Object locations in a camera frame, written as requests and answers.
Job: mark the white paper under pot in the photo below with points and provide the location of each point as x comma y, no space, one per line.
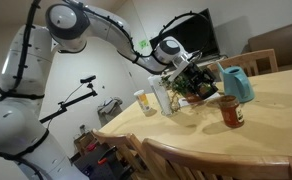
186,101

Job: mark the grey crumpled cloth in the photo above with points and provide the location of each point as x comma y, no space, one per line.
109,108

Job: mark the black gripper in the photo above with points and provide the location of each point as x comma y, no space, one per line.
199,76

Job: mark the green plant in terracotta pot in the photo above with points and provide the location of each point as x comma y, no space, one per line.
179,86

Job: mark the black flat screen television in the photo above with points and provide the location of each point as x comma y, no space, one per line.
199,33

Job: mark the brown armchair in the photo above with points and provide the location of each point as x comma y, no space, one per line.
279,43

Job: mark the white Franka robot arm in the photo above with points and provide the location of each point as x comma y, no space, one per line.
19,126

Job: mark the glass jar with red sauce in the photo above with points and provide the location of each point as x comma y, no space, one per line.
232,115

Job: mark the black case with red latches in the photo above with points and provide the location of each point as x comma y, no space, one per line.
99,170

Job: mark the white television stand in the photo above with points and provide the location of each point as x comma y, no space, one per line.
212,60

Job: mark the black external camera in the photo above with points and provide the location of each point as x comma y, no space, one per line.
88,79

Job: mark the teal plastic watering can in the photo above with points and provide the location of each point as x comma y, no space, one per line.
237,88

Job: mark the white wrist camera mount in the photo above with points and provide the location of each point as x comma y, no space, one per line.
179,71

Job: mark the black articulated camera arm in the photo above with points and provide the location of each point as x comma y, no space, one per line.
69,105

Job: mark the green sticky note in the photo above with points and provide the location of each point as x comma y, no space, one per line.
143,44

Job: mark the white labelled plastic cup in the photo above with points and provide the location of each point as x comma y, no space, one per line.
142,101

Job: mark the small wooden crate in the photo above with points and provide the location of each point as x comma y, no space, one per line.
84,141

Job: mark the light wooden dining chair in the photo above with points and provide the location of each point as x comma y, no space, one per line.
126,140
249,56
219,161

